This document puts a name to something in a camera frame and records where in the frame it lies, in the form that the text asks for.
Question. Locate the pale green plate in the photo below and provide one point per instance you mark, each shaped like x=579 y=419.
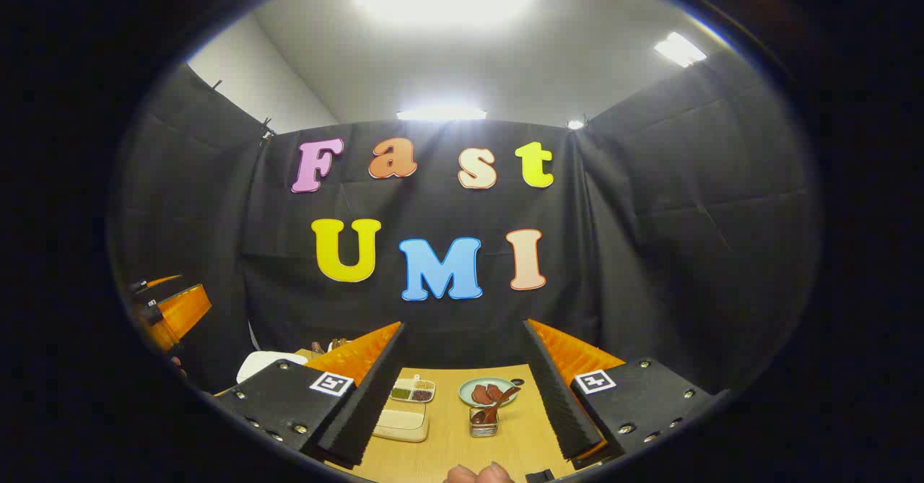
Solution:
x=465 y=390

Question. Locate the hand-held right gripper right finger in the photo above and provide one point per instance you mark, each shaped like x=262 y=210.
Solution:
x=559 y=396

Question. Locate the white rice cooker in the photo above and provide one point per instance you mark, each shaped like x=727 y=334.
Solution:
x=263 y=364

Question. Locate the red meat slice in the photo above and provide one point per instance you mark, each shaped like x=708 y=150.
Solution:
x=497 y=391
x=481 y=395

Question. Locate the brown toast slice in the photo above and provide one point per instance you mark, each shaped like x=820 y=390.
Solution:
x=338 y=343

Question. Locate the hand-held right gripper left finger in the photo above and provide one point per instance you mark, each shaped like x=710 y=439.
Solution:
x=372 y=403

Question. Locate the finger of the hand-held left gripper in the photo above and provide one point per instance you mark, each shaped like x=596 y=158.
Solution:
x=155 y=285
x=180 y=317

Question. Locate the black backdrop cloth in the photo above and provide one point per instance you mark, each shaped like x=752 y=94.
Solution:
x=650 y=252

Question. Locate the brown wooden spoon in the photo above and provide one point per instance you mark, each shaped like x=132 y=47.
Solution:
x=505 y=398

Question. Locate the white divided grain dish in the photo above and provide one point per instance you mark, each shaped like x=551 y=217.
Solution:
x=415 y=393

